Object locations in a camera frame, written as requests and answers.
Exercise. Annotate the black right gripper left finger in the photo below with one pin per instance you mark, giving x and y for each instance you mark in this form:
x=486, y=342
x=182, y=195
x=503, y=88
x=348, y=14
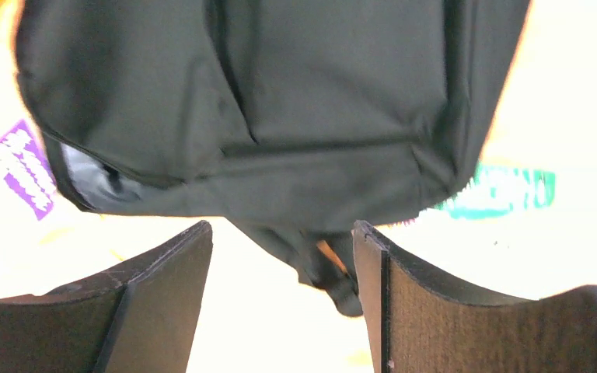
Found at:
x=137, y=316

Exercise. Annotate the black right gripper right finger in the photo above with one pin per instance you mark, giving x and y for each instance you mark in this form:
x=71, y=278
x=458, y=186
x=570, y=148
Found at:
x=421, y=318

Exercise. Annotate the green treehouse paperback book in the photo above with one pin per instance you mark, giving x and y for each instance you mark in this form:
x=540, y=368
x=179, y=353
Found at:
x=496, y=191

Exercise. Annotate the black student backpack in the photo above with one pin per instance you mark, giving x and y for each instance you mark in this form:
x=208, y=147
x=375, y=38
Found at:
x=291, y=119

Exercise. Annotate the purple paperback book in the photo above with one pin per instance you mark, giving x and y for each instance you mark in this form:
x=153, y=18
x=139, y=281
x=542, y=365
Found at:
x=27, y=171

